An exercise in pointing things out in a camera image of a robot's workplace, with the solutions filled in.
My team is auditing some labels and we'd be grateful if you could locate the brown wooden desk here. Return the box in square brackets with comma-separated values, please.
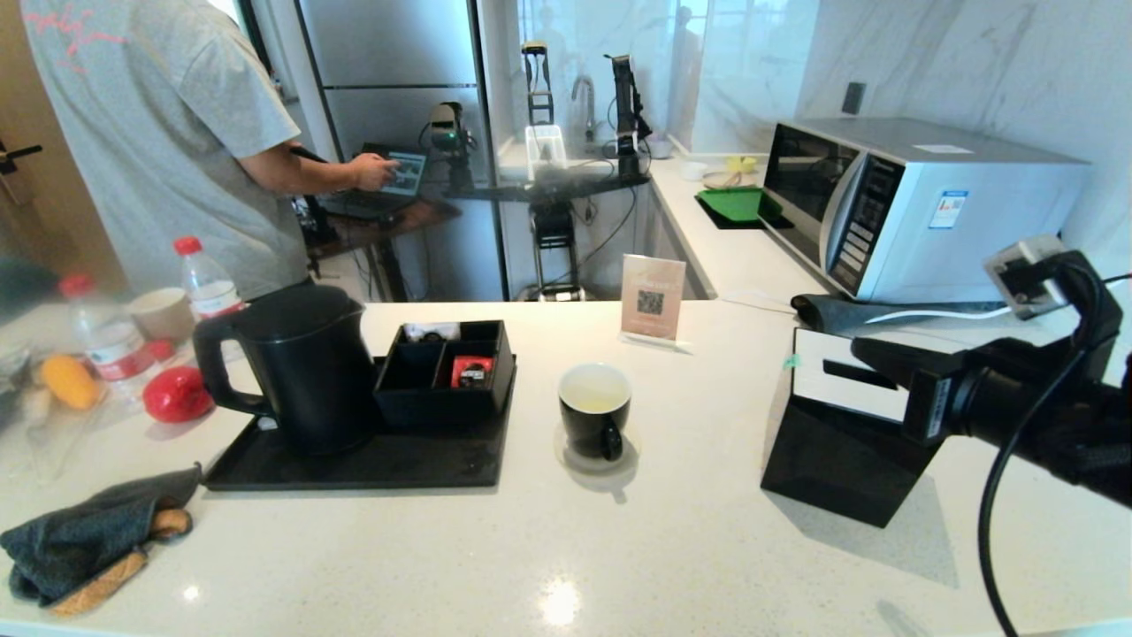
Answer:
[310, 196, 463, 302]

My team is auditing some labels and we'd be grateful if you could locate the dark gray cloth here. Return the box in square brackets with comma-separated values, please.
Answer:
[789, 292, 1018, 335]

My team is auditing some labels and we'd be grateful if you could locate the person in gray t-shirt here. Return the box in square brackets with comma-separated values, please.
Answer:
[22, 0, 401, 300]

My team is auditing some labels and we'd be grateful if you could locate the chrome faucet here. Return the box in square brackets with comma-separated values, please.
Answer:
[570, 73, 598, 142]

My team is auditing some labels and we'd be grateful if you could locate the silver microwave oven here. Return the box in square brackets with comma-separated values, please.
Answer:
[761, 117, 1090, 304]

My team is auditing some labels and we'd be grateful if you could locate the black compartment organizer box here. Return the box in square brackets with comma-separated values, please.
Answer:
[370, 320, 516, 434]

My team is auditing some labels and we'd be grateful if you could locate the dark oven mitt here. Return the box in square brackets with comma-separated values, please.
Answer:
[0, 464, 203, 607]

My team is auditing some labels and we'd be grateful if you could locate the open laptop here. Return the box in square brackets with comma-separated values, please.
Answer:
[332, 143, 430, 220]

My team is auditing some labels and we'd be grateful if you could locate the brown cork pad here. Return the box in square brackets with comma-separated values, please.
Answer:
[49, 509, 194, 618]

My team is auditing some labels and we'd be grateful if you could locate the black serving tray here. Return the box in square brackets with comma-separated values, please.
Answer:
[202, 354, 516, 492]

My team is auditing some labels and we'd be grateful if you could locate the thin black camera cable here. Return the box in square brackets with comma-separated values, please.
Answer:
[977, 265, 1106, 637]

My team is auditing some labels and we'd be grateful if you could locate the white power cable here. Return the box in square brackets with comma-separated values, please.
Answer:
[867, 304, 1016, 325]

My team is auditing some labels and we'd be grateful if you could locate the red sachet packet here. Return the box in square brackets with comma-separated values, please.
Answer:
[449, 356, 492, 390]

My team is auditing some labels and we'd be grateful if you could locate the green mat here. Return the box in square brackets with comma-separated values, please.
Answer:
[694, 186, 786, 224]

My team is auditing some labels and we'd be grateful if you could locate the black mug white inside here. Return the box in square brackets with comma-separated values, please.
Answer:
[558, 363, 633, 463]

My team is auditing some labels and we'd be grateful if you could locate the orange fruit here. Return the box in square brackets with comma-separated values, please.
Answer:
[40, 356, 100, 411]

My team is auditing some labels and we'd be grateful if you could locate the beige paper cup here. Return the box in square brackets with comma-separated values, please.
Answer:
[126, 288, 194, 344]

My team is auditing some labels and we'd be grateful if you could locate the black electric kettle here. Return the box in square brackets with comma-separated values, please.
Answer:
[190, 285, 377, 457]

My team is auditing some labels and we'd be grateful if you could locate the clear water bottle red cap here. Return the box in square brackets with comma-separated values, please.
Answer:
[172, 236, 244, 321]
[58, 274, 164, 403]

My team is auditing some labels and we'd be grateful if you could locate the red round fruit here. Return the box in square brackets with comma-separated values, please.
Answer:
[141, 365, 213, 424]

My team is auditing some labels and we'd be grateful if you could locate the black door handle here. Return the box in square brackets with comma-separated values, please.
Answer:
[0, 142, 43, 206]

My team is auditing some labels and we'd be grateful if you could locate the black tissue box white lid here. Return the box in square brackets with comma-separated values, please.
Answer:
[761, 327, 945, 529]

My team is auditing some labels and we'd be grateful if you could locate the pink QR code sign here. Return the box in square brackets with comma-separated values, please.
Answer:
[619, 253, 693, 355]

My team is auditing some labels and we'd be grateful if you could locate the round translucent coaster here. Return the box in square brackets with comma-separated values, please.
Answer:
[554, 423, 639, 474]

